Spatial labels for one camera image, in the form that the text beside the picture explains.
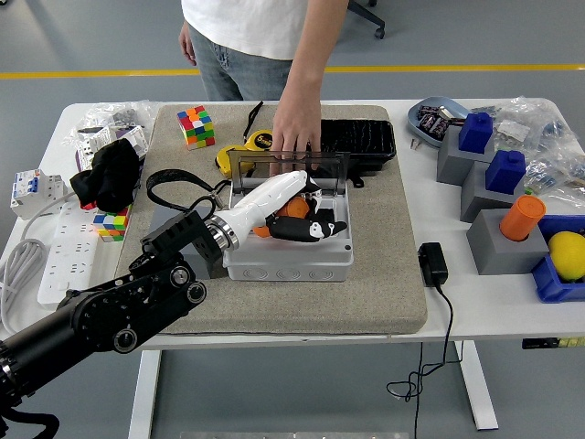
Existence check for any grey holder block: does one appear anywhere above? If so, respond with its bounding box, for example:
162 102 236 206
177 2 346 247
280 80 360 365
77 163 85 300
465 209 549 276
460 160 531 224
436 125 497 187

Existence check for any grey plastic junction box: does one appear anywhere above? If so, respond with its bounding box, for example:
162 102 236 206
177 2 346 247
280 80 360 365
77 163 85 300
222 185 356 283

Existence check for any white power strip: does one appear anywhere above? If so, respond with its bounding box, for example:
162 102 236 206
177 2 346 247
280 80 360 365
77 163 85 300
37 200 101 311

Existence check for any orange cylinder battery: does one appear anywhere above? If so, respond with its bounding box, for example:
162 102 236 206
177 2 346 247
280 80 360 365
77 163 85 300
498 195 548 242
252 197 316 239

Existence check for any person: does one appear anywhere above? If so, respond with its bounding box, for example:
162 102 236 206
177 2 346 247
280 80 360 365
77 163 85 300
177 0 351 102

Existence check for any black plastic enclosure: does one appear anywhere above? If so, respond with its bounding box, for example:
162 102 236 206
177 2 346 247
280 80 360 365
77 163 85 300
305 118 397 188

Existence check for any blue-grey shallow bowl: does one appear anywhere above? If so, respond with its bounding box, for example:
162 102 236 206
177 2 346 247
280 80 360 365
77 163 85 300
406 95 471 148

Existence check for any yellow tape measure, 5m label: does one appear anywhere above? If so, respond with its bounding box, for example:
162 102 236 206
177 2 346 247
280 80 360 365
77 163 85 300
242 101 275 153

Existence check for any white table leg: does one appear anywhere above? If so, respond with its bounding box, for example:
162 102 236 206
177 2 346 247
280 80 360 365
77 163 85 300
127 349 162 439
454 340 499 431

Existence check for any colourful puzzle cube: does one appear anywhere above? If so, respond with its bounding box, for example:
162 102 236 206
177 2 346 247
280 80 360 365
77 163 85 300
176 104 217 151
92 204 133 242

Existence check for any white purple socket package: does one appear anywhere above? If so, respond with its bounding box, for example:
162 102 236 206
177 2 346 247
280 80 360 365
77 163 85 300
74 123 150 173

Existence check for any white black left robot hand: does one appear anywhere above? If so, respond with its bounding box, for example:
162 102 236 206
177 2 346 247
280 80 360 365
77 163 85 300
212 170 349 251

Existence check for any blue stepped block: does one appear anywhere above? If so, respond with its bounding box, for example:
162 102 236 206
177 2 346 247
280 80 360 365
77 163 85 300
458 112 495 154
484 149 527 193

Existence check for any large clear plastic bag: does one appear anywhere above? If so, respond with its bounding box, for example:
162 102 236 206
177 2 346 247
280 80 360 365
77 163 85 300
470 94 581 155

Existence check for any black table control panel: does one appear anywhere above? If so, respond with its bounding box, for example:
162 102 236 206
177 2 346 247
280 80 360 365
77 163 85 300
522 337 585 351

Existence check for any smoked transparent box lid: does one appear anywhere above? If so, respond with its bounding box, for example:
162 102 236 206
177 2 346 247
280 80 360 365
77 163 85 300
227 150 352 198

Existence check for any white circuit breaker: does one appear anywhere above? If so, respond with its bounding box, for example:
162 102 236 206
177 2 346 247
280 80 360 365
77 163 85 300
9 167 65 220

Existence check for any person's left hand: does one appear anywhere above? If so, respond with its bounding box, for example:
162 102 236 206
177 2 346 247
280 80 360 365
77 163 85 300
269 90 324 177

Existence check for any black cloth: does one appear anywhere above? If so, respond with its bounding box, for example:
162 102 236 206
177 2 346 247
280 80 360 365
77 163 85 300
69 138 144 214

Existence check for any clear bag of screws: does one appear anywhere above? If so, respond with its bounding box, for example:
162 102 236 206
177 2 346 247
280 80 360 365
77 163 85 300
61 99 161 147

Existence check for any black power adapter with cord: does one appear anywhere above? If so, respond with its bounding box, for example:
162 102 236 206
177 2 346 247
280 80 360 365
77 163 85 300
386 241 465 439

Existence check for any grey block with round hole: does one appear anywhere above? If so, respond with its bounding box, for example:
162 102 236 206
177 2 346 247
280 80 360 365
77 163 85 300
144 205 219 280

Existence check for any clear bag of white parts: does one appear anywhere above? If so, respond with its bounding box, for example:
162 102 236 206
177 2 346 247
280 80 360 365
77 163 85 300
494 117 532 144

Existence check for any person's right hand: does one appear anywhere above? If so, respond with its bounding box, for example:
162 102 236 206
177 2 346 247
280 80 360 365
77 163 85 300
177 20 198 65

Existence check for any grey-brown fabric mat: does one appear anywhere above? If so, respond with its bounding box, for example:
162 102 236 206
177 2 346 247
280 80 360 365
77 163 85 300
105 103 430 337

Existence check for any silver foil packet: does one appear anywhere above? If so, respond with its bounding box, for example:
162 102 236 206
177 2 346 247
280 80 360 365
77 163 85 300
437 105 465 125

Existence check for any blue plastic bin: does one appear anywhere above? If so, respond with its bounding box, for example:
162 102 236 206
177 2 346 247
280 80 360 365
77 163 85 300
530 214 585 304

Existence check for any yellow fruit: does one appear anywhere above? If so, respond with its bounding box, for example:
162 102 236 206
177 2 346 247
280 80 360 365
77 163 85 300
547 230 585 283

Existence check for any yellow tape measure, small label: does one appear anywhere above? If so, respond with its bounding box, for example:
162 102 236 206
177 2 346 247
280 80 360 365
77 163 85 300
208 145 257 198

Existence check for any clear bag of blue parts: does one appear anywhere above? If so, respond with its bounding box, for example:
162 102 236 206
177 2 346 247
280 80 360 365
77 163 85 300
523 153 585 207

